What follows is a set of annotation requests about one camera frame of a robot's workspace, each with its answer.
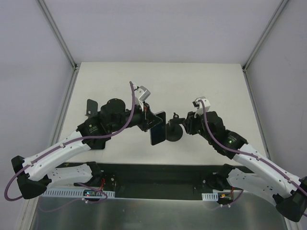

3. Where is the silver-edged black phone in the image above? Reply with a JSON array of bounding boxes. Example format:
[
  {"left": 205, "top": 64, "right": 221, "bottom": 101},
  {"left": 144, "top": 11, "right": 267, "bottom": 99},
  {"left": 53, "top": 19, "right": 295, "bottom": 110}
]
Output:
[{"left": 150, "top": 111, "right": 166, "bottom": 146}]

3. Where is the black round phone stand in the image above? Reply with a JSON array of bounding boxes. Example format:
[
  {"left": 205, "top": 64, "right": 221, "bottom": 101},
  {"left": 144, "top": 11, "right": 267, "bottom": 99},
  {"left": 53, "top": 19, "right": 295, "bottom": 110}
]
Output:
[{"left": 166, "top": 112, "right": 185, "bottom": 142}]

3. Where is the wooden base phone stand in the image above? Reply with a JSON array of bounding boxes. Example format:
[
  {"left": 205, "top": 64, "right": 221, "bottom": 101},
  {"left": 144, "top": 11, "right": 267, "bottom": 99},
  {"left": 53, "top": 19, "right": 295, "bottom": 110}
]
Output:
[{"left": 85, "top": 99, "right": 98, "bottom": 118}]

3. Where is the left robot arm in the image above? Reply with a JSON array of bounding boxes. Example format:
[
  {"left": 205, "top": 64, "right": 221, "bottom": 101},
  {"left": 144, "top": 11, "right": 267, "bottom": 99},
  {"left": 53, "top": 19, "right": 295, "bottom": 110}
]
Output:
[{"left": 11, "top": 98, "right": 165, "bottom": 199}]

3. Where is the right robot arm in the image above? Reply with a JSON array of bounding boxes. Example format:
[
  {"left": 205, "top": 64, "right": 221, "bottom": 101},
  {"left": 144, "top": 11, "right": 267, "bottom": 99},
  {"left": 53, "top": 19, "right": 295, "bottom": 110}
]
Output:
[{"left": 183, "top": 112, "right": 307, "bottom": 222}]

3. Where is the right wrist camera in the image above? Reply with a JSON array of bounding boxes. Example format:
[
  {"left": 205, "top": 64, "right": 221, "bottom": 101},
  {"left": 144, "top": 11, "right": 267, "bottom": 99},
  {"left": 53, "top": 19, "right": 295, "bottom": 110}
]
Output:
[{"left": 192, "top": 97, "right": 211, "bottom": 118}]

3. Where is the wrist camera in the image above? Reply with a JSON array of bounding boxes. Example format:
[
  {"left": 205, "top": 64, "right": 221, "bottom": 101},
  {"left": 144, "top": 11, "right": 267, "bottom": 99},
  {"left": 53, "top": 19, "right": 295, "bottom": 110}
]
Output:
[
  {"left": 133, "top": 84, "right": 151, "bottom": 110},
  {"left": 192, "top": 97, "right": 211, "bottom": 118}
]

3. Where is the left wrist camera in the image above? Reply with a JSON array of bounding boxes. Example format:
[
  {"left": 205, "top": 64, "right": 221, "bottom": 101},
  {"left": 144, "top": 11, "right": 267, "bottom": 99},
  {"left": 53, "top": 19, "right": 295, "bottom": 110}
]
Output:
[{"left": 133, "top": 84, "right": 151, "bottom": 110}]

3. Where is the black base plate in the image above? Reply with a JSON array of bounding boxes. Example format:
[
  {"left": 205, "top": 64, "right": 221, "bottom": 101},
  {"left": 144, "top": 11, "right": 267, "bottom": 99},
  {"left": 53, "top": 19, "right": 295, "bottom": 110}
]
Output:
[{"left": 73, "top": 163, "right": 243, "bottom": 199}]

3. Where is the right white cable duct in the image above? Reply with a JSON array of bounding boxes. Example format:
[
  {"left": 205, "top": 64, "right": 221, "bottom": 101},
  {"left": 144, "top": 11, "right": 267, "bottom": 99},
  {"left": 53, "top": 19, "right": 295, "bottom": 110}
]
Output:
[{"left": 201, "top": 192, "right": 219, "bottom": 202}]

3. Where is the white cable duct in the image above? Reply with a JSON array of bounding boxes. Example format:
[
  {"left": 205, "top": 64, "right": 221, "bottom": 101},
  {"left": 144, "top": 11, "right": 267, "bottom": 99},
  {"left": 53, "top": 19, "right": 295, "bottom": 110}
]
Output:
[
  {"left": 41, "top": 188, "right": 115, "bottom": 198},
  {"left": 201, "top": 192, "right": 219, "bottom": 202}
]

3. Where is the left white cable duct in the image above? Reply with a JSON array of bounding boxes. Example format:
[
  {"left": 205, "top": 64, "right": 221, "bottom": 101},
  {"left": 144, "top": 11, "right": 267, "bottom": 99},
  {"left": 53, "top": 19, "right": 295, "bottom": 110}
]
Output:
[{"left": 41, "top": 188, "right": 115, "bottom": 198}]

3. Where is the left aluminium frame post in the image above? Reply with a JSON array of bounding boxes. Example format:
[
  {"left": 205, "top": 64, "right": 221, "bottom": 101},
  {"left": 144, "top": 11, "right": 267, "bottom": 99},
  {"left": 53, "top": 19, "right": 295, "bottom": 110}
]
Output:
[{"left": 36, "top": 0, "right": 78, "bottom": 69}]

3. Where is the aluminium frame post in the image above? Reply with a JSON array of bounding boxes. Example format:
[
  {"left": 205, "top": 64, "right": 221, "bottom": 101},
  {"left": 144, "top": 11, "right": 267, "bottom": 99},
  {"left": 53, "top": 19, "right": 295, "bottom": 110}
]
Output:
[
  {"left": 242, "top": 0, "right": 291, "bottom": 73},
  {"left": 36, "top": 0, "right": 78, "bottom": 69}
]

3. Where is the right aluminium frame post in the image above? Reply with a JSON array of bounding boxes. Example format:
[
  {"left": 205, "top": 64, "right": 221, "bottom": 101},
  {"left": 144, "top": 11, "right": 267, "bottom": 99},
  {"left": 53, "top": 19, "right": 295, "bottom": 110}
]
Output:
[{"left": 242, "top": 0, "right": 291, "bottom": 73}]

